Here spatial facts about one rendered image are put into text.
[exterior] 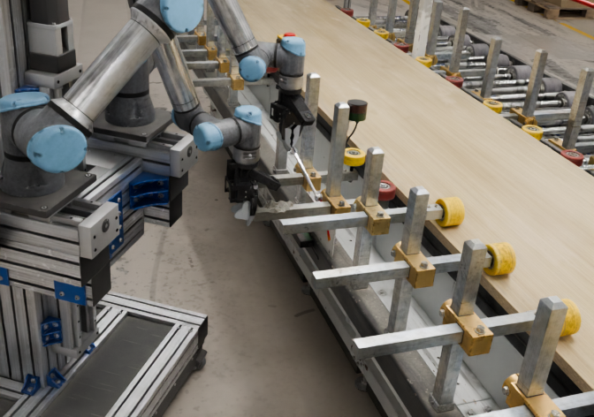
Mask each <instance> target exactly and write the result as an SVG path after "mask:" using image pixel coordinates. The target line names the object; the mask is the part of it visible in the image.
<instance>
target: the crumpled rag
mask: <svg viewBox="0 0 594 417"><path fill-rule="evenodd" d="M292 207H293V203H292V202H290V201H288V202H285V201H279V202H275V201H270V202H269V203H266V204H265V206H264V208H265V209H270V210H269V212H271V213H278V212H284V213H285V211H286V210H289V209H290V208H292Z"/></svg>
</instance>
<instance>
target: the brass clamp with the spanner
mask: <svg viewBox="0 0 594 417"><path fill-rule="evenodd" d="M325 191H326V188H325V189H324V190H322V192H321V194H322V196H323V200H322V201H328V202H329V203H330V204H331V215H335V214H344V213H350V211H351V207H350V205H349V204H348V203H347V201H346V200H345V199H344V198H343V196H342V195H340V196H333V197H329V195H328V194H327V193H326V192H325ZM340 201H344V202H345V205H346V206H345V207H340V206H339V202H340Z"/></svg>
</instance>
